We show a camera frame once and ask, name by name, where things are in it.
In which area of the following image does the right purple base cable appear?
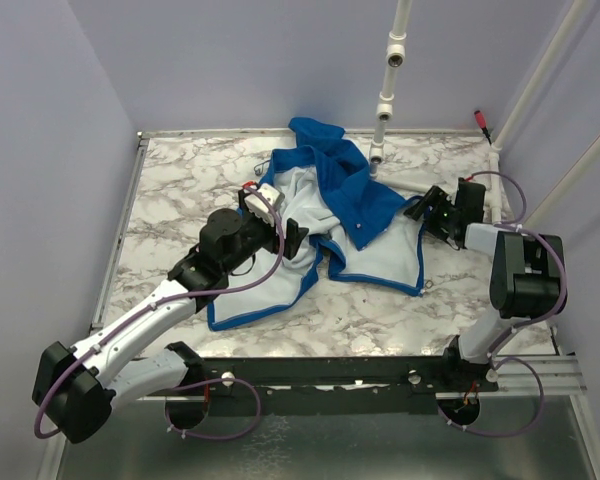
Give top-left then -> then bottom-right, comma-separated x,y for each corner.
437,355 -> 546,436

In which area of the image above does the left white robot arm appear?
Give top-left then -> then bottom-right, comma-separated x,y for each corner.
32,184 -> 308,443

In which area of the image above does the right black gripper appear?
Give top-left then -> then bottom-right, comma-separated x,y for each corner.
404,186 -> 460,242

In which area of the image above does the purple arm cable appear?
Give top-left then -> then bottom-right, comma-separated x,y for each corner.
467,170 -> 567,366
33,182 -> 287,440

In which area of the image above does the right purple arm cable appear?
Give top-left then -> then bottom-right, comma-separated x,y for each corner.
467,170 -> 567,366

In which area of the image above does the white PVC pipe frame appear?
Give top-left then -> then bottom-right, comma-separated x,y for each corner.
368,0 -> 600,236

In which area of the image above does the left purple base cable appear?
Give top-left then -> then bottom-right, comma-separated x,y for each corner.
164,377 -> 262,442

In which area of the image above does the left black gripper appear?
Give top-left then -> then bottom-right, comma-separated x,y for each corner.
223,192 -> 308,275

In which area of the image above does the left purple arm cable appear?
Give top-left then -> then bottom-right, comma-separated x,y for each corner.
33,182 -> 287,440

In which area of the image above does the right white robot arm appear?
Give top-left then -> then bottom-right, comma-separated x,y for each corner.
404,177 -> 567,392

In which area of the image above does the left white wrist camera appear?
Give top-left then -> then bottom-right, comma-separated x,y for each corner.
245,184 -> 284,226

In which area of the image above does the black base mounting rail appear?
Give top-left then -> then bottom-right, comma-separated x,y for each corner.
165,342 -> 498,426

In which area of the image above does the blue jacket with white lining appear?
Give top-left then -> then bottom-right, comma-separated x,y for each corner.
206,117 -> 424,331

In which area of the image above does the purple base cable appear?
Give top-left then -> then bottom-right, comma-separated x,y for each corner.
437,355 -> 546,436
164,377 -> 262,442

